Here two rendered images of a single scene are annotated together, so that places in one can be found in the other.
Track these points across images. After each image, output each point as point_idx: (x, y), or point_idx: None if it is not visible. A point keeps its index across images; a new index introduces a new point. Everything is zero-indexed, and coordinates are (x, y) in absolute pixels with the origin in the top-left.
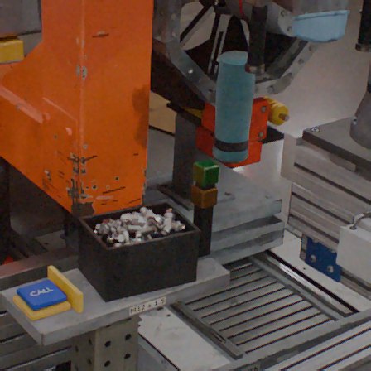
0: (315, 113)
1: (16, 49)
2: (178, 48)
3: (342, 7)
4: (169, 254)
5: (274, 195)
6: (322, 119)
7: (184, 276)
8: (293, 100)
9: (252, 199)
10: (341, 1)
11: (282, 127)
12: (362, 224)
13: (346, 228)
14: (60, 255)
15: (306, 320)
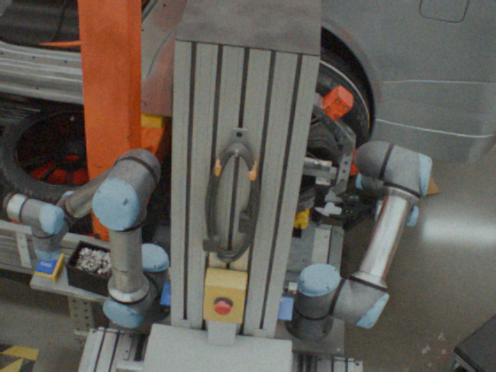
0: (490, 200)
1: (157, 122)
2: None
3: (42, 251)
4: (97, 282)
5: (309, 261)
6: (488, 207)
7: (107, 294)
8: (491, 182)
9: (292, 257)
10: (41, 248)
11: (453, 199)
12: (97, 332)
13: (91, 329)
14: (105, 244)
15: None
